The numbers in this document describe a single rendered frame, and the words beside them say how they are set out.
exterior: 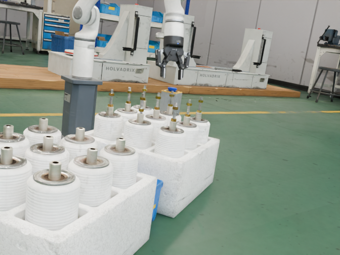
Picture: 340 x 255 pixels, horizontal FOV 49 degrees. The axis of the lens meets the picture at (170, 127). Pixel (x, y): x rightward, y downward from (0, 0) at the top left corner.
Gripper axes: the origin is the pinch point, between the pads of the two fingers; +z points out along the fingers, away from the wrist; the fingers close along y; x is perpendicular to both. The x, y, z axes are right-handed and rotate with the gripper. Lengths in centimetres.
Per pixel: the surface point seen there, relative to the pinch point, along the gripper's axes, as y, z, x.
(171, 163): -11.9, 28.0, -27.7
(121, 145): -33, 21, -42
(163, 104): 5.7, 11.3, 18.7
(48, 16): 26, -119, 531
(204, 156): 6.7, 28.1, -15.7
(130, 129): -20.6, 19.0, -14.2
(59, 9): 55, -151, 614
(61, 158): -47, 23, -43
